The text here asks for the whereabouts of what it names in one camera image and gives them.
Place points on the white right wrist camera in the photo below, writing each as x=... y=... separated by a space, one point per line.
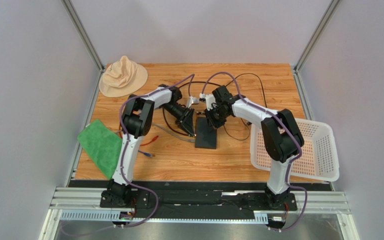
x=208 y=99

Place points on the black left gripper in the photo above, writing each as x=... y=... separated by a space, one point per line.
x=186 y=121

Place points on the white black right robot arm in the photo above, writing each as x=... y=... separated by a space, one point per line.
x=283 y=140

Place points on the aluminium front frame rail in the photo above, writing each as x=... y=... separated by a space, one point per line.
x=75 y=211

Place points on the beige bucket hat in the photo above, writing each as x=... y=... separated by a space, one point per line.
x=122 y=78

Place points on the black network switch box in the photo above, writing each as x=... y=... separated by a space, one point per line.
x=206 y=136

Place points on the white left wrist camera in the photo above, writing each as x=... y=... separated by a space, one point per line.
x=192 y=101

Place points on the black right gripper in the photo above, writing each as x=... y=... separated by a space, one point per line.
x=214 y=118

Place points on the green microfiber cloth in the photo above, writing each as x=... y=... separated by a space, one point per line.
x=102 y=145

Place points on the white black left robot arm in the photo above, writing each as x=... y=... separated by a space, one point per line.
x=136 y=121

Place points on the white plastic mesh basket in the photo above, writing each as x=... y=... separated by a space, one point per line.
x=319 y=160

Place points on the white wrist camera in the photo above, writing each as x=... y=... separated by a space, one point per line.
x=192 y=101
x=208 y=99

